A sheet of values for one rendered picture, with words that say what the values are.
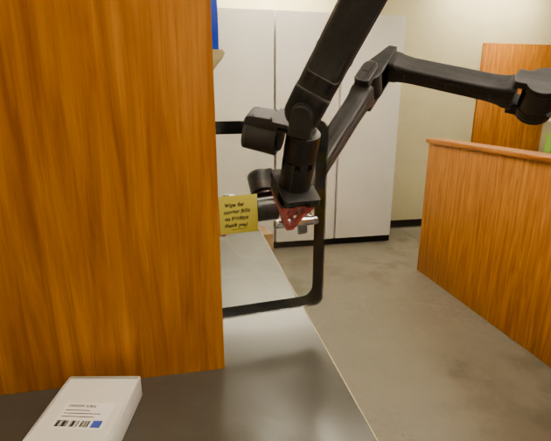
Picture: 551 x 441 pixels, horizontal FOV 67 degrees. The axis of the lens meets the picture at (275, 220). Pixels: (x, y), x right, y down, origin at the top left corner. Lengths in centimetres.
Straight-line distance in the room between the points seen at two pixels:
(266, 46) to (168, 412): 351
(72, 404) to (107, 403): 5
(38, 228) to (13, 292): 12
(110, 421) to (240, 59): 349
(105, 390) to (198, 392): 15
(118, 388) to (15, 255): 27
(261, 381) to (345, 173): 352
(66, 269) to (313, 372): 47
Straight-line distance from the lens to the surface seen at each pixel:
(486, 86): 113
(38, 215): 75
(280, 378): 81
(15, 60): 73
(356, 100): 110
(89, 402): 76
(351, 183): 425
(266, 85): 394
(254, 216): 83
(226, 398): 77
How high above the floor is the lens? 142
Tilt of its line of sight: 16 degrees down
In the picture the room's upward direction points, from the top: straight up
